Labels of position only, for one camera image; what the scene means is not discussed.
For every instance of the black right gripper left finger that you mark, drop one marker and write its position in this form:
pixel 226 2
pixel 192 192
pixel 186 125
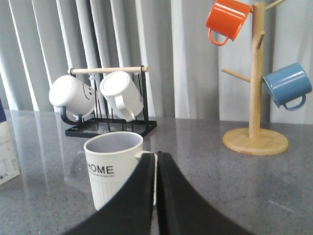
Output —
pixel 129 212

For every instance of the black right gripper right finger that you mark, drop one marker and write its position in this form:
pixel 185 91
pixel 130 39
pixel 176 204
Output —
pixel 180 208

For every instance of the cream HOME mug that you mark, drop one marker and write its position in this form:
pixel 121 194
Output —
pixel 111 159

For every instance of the Pascual whole milk carton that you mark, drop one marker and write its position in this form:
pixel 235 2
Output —
pixel 9 167

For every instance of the wooden mug tree stand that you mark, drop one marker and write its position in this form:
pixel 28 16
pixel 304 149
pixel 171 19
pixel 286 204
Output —
pixel 255 140

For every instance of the white ribbed mug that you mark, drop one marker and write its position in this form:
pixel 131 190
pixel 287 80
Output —
pixel 122 95

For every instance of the white smiley face mug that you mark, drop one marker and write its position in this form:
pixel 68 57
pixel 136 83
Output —
pixel 74 98

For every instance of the blue enamel mug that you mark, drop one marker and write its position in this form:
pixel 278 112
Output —
pixel 288 84

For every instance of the grey pleated curtain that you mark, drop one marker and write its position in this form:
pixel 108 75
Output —
pixel 41 39

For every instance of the orange enamel mug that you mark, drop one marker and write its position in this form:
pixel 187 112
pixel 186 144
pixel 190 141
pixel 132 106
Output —
pixel 226 17

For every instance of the black wire mug rack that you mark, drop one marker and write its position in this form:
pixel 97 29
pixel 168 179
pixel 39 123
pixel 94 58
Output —
pixel 104 119

